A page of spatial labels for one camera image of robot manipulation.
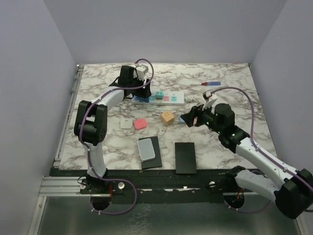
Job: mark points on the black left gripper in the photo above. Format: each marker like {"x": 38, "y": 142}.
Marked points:
{"x": 143, "y": 92}

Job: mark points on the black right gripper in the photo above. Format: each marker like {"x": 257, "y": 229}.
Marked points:
{"x": 195, "y": 111}

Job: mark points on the light blue USB charger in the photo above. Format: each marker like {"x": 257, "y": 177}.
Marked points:
{"x": 182, "y": 119}

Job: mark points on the blue cube socket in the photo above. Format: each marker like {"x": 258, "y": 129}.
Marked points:
{"x": 145, "y": 100}

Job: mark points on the beige cube socket adapter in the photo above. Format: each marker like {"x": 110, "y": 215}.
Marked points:
{"x": 167, "y": 118}

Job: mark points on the white power strip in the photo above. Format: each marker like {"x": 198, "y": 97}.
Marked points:
{"x": 169, "y": 99}

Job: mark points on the white folding plug adapter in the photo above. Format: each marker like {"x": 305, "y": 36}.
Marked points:
{"x": 126, "y": 123}

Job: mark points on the pink plug adapter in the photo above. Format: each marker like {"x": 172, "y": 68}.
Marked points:
{"x": 140, "y": 124}

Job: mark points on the teal USB charger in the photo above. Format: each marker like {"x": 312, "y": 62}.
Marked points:
{"x": 159, "y": 95}

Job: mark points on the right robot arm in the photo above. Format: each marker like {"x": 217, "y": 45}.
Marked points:
{"x": 290, "y": 189}

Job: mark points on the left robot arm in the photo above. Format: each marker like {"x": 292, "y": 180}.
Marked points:
{"x": 92, "y": 116}

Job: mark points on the blue red screwdriver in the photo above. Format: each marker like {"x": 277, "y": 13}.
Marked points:
{"x": 208, "y": 83}

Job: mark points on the black rectangular slab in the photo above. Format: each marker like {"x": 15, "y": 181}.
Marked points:
{"x": 185, "y": 158}

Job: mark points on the grey white power bank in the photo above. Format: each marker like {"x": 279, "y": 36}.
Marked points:
{"x": 146, "y": 150}

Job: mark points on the black slab under power bank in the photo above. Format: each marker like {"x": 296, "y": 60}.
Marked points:
{"x": 157, "y": 162}

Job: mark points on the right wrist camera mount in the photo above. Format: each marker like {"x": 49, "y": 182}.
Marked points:
{"x": 210, "y": 98}

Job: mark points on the aluminium table edge rail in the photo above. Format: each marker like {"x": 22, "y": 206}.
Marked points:
{"x": 73, "y": 96}

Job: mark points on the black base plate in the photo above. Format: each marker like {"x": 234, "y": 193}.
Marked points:
{"x": 158, "y": 186}

